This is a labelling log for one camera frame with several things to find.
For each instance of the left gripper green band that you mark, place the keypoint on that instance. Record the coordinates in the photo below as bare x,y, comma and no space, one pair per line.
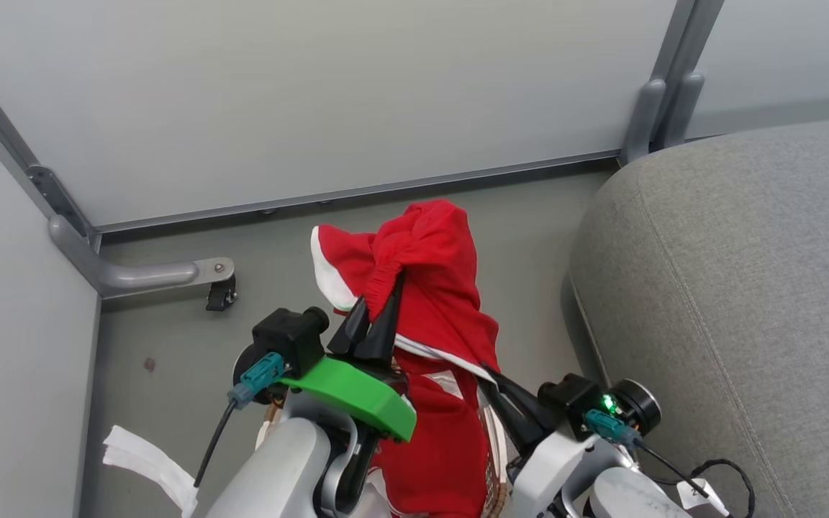
357,392

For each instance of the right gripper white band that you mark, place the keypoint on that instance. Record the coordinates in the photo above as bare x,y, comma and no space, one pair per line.
550,464

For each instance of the red clothing with white trim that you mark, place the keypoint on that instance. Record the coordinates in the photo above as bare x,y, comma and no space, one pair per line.
437,288

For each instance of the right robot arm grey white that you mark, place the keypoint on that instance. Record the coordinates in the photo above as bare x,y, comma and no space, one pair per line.
630,496

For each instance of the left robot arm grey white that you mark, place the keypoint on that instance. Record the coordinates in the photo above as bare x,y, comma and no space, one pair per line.
278,475

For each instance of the black caster wheel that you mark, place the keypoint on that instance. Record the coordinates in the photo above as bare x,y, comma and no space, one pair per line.
222,295

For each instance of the grey partition foot bar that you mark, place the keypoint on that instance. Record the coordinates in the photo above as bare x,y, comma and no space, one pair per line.
141,275

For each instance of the white paper strip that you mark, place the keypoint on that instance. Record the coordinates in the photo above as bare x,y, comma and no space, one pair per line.
148,460

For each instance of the grey fabric sofa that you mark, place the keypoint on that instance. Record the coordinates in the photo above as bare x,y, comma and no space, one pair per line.
745,288

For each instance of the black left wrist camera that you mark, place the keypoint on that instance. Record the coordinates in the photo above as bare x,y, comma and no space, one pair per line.
288,338

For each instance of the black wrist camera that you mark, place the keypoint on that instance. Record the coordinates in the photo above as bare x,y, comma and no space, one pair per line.
288,338
601,403

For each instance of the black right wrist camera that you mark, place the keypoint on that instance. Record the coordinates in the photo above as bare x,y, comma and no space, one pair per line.
601,403

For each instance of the grey partition base rail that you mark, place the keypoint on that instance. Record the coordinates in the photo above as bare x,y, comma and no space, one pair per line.
357,193

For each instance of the grey partition double post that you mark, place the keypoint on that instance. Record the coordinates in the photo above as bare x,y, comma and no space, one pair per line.
663,93

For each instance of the grey partition corner post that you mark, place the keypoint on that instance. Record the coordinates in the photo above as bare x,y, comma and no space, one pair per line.
19,147

